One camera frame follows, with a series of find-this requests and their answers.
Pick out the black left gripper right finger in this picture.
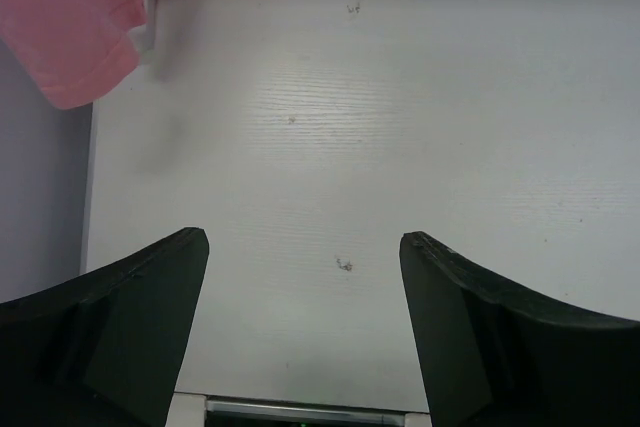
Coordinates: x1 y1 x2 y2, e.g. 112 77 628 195
399 232 639 426

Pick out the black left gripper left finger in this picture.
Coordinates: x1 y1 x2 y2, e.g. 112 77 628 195
1 227 209 426

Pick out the pink t-shirt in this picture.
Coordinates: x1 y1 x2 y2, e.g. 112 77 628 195
1 0 148 109

